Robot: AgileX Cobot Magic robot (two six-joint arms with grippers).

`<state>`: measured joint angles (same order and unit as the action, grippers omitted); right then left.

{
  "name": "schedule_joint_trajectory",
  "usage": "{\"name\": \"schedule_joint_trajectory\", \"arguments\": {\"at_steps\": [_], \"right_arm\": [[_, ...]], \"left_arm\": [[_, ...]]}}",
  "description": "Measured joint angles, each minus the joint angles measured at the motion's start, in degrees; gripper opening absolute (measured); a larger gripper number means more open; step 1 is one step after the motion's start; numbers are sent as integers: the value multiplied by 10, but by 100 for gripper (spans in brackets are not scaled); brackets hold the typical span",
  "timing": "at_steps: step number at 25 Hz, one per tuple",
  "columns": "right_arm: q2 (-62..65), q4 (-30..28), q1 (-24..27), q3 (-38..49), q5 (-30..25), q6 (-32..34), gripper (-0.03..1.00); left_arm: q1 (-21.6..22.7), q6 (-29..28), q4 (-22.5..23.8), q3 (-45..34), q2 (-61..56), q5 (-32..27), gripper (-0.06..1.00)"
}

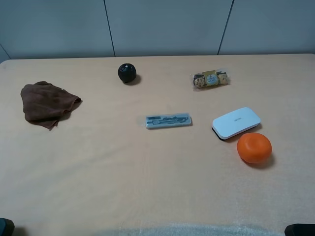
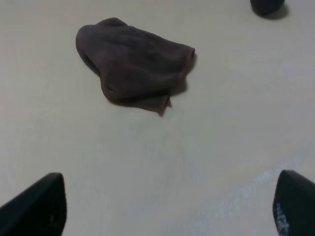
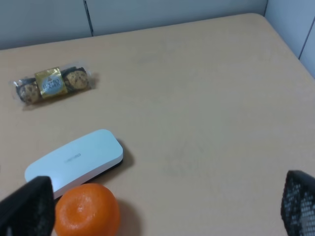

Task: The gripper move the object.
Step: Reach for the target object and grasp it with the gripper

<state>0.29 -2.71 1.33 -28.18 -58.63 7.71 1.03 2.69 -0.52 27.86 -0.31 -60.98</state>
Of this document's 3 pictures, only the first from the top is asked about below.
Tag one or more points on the black round ball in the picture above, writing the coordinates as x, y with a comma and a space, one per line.
127, 72

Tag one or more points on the black object bottom right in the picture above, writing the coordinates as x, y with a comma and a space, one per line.
300, 230

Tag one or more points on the black object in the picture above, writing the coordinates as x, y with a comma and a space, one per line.
6, 227
300, 230

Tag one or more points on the grey clear tool case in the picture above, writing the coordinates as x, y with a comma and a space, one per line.
168, 121

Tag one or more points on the white flat eraser box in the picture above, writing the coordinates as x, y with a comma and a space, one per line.
235, 122

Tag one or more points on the black object bottom left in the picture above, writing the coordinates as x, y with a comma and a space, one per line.
6, 227

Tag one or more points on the chocolate balls clear pack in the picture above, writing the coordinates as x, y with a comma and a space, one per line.
213, 78

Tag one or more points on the brown crumpled cloth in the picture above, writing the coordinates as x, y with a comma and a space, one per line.
45, 104

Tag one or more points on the orange round fruit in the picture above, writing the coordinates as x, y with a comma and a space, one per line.
254, 148

